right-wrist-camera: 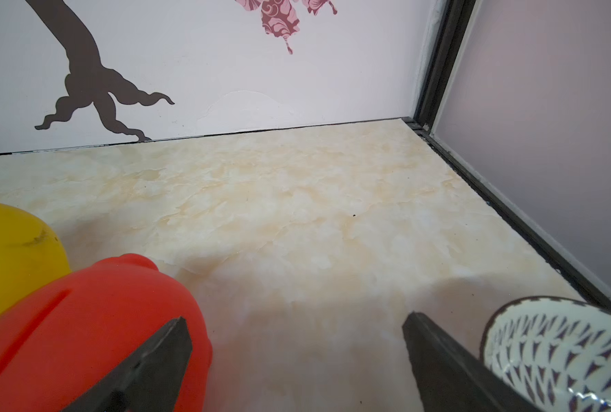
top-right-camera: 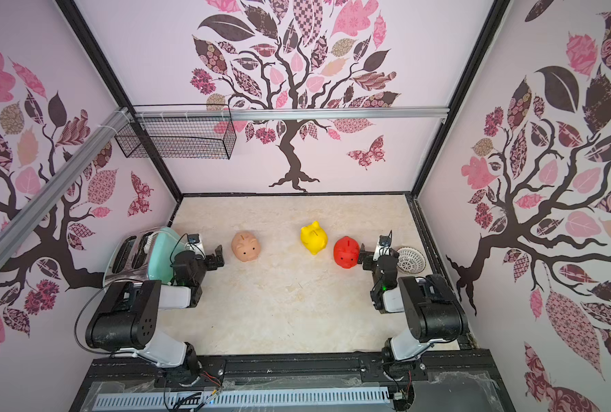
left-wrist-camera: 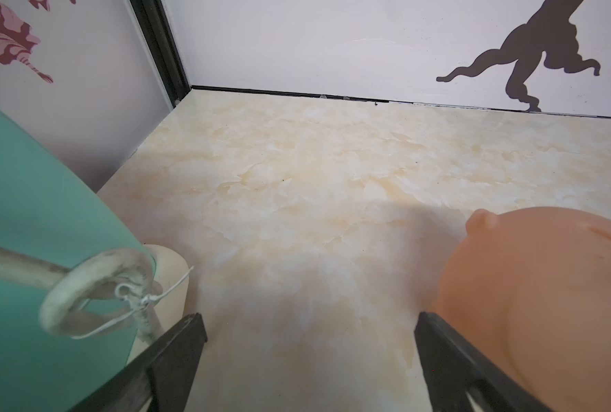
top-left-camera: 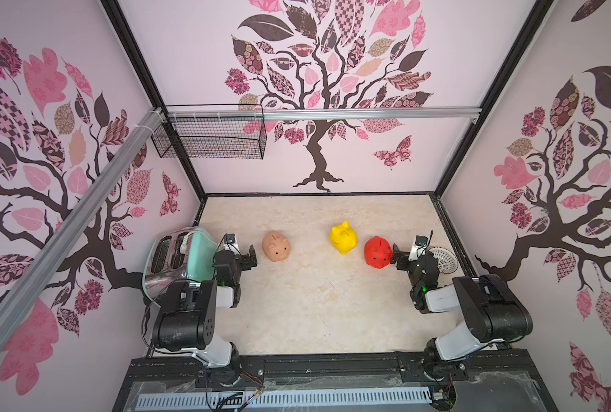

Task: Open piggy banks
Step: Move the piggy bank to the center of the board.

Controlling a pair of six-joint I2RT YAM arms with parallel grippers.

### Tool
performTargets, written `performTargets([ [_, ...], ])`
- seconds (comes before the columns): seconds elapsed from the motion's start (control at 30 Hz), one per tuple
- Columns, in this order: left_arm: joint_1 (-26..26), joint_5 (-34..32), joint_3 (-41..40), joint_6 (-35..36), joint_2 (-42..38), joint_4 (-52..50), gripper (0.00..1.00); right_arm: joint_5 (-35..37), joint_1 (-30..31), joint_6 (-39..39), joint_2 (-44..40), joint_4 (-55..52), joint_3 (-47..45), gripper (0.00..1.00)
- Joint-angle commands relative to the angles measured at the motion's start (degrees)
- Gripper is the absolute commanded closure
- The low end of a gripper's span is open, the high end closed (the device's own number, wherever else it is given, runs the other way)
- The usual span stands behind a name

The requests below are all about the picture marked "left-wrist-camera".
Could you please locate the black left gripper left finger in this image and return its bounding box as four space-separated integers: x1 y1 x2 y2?
71 313 208 411

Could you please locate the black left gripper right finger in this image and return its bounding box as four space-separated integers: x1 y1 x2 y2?
414 312 550 411

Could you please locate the pink piggy bank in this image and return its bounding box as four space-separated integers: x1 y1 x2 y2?
432 207 611 411

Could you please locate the mint green chrome toaster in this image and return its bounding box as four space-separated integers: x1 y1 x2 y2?
0 111 187 411

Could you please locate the metal ring hook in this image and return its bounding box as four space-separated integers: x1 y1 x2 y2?
0 247 190 344

